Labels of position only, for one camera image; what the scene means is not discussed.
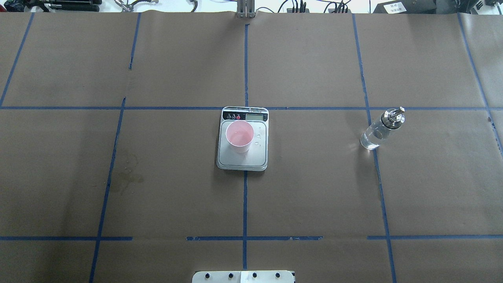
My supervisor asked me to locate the pink plastic cup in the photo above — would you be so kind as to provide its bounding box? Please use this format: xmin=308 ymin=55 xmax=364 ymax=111
xmin=225 ymin=120 xmax=255 ymax=154

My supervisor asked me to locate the clear glass sauce bottle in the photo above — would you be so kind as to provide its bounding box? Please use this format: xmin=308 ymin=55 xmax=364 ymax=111
xmin=360 ymin=107 xmax=406 ymax=150

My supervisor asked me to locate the silver digital kitchen scale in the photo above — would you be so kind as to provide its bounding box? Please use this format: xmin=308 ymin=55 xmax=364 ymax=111
xmin=216 ymin=107 xmax=269 ymax=171

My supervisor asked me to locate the black box with label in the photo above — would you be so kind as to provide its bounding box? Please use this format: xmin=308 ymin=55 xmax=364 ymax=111
xmin=372 ymin=0 xmax=437 ymax=14

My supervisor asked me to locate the black folded tripod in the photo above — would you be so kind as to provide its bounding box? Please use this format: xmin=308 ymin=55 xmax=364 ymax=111
xmin=23 ymin=0 xmax=102 ymax=12

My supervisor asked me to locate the aluminium frame post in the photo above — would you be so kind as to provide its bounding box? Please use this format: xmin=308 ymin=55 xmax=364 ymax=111
xmin=236 ymin=0 xmax=256 ymax=18

